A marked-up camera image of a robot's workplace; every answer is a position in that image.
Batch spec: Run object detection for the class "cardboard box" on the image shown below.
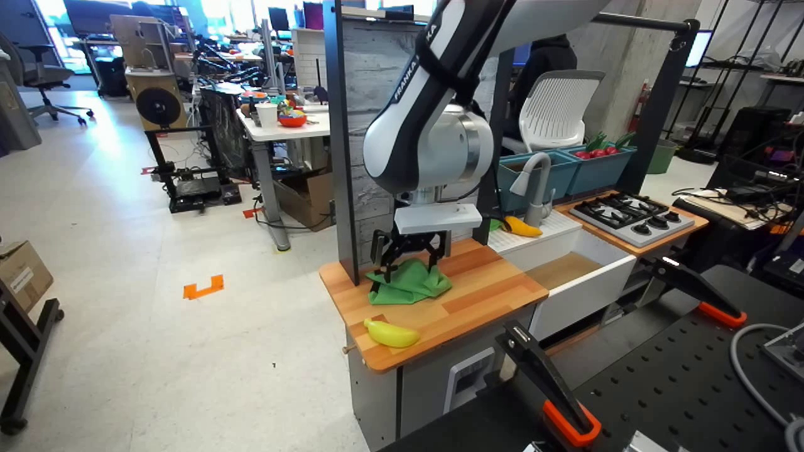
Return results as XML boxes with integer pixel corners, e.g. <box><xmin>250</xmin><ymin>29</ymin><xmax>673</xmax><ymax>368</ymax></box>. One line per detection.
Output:
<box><xmin>0</xmin><ymin>240</ymin><xmax>55</xmax><ymax>313</ymax></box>
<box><xmin>273</xmin><ymin>171</ymin><xmax>335</xmax><ymax>232</ymax></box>

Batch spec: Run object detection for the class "black metal shelf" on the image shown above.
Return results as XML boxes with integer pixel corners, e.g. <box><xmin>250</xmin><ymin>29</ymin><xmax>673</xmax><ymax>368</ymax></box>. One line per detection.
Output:
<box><xmin>666</xmin><ymin>0</ymin><xmax>804</xmax><ymax>165</ymax></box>

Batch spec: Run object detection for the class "black frame stand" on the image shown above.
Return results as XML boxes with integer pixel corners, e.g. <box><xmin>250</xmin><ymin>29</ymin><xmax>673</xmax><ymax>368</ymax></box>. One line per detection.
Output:
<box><xmin>0</xmin><ymin>276</ymin><xmax>65</xmax><ymax>436</ymax></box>

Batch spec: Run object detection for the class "green towel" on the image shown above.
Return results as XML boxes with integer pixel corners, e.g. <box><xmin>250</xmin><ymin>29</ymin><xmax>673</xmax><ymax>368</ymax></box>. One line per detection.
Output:
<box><xmin>366</xmin><ymin>257</ymin><xmax>453</xmax><ymax>306</ymax></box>

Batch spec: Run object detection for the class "yellow orange toy pepper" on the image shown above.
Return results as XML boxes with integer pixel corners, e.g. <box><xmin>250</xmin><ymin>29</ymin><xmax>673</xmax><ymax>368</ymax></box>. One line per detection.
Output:
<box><xmin>504</xmin><ymin>216</ymin><xmax>543</xmax><ymax>239</ymax></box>

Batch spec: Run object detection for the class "grey toy tap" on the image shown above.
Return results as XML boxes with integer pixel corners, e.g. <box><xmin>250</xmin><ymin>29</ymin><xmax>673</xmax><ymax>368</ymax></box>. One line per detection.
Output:
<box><xmin>509</xmin><ymin>153</ymin><xmax>555</xmax><ymax>227</ymax></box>

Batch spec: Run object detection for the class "grey toy stove burner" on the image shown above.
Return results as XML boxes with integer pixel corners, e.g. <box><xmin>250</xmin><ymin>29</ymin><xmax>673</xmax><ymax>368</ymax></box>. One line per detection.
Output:
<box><xmin>568</xmin><ymin>191</ymin><xmax>695</xmax><ymax>247</ymax></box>

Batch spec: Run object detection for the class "grey cable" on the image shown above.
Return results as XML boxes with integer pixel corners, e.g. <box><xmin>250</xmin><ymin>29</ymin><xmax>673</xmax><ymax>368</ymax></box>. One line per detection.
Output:
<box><xmin>729</xmin><ymin>323</ymin><xmax>804</xmax><ymax>452</ymax></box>

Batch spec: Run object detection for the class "black 3d printer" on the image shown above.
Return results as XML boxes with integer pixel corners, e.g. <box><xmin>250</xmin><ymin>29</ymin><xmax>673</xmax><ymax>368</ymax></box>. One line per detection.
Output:
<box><xmin>142</xmin><ymin>124</ymin><xmax>243</xmax><ymax>215</ymax></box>

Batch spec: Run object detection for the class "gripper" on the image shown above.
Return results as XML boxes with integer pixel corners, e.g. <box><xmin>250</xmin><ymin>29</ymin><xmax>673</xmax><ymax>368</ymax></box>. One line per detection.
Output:
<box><xmin>369</xmin><ymin>230</ymin><xmax>452</xmax><ymax>294</ymax></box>

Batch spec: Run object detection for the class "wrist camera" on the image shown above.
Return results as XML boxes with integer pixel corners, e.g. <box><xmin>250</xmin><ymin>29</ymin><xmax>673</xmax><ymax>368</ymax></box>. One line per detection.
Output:
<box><xmin>394</xmin><ymin>203</ymin><xmax>483</xmax><ymax>235</ymax></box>

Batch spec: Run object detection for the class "white desk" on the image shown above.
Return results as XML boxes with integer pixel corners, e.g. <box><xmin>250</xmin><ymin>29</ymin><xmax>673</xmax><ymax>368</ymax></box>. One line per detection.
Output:
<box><xmin>237</xmin><ymin>104</ymin><xmax>332</xmax><ymax>252</ymax></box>

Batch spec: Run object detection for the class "heap of toy vegetables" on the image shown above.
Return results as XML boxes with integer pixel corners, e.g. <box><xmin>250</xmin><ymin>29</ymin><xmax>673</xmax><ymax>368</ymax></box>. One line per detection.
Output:
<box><xmin>573</xmin><ymin>131</ymin><xmax>637</xmax><ymax>159</ymax></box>

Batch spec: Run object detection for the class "green bin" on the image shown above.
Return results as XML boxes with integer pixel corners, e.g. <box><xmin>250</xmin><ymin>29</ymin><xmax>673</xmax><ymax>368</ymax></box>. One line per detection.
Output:
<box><xmin>646</xmin><ymin>139</ymin><xmax>678</xmax><ymax>176</ymax></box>

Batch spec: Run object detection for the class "office chair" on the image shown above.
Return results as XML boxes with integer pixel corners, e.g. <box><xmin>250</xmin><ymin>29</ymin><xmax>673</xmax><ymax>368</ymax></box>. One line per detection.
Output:
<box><xmin>0</xmin><ymin>30</ymin><xmax>95</xmax><ymax>127</ymax></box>

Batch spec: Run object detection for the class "teal storage bin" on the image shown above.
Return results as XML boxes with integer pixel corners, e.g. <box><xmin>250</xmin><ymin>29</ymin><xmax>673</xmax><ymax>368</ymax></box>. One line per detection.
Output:
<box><xmin>498</xmin><ymin>151</ymin><xmax>580</xmax><ymax>212</ymax></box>
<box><xmin>558</xmin><ymin>145</ymin><xmax>638</xmax><ymax>196</ymax></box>

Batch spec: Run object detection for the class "white toy sink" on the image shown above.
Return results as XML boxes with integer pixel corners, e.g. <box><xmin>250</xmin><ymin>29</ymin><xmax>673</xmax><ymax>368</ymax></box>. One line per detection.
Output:
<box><xmin>489</xmin><ymin>210</ymin><xmax>637</xmax><ymax>340</ymax></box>

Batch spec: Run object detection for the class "white chair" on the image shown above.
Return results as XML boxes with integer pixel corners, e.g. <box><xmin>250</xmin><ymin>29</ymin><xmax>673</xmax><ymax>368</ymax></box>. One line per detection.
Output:
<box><xmin>502</xmin><ymin>70</ymin><xmax>606</xmax><ymax>155</ymax></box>

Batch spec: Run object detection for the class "fire extinguisher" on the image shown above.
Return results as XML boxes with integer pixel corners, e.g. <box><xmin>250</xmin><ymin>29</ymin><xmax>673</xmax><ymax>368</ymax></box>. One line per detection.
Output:
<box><xmin>629</xmin><ymin>78</ymin><xmax>651</xmax><ymax>133</ymax></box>

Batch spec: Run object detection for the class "person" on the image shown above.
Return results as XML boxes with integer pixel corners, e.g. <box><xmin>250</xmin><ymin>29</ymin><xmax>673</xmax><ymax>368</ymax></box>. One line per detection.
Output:
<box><xmin>502</xmin><ymin>34</ymin><xmax>578</xmax><ymax>143</ymax></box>

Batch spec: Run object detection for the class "black clamp orange tip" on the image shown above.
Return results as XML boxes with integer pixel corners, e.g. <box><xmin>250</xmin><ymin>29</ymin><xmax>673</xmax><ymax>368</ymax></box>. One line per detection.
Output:
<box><xmin>649</xmin><ymin>256</ymin><xmax>749</xmax><ymax>330</ymax></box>
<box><xmin>495</xmin><ymin>320</ymin><xmax>602</xmax><ymax>448</ymax></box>

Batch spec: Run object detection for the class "monitor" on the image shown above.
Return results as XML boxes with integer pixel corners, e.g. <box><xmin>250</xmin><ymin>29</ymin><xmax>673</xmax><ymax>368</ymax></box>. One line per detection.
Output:
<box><xmin>684</xmin><ymin>29</ymin><xmax>715</xmax><ymax>69</ymax></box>

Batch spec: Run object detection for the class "yellow toy banana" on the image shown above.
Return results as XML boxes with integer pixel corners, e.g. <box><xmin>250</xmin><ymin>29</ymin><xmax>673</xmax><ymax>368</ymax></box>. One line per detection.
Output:
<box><xmin>364</xmin><ymin>318</ymin><xmax>421</xmax><ymax>348</ymax></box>

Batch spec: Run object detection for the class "toy kitchen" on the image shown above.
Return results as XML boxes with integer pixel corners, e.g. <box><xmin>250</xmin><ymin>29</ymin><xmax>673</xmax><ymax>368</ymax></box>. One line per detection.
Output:
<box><xmin>319</xmin><ymin>0</ymin><xmax>710</xmax><ymax>451</ymax></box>

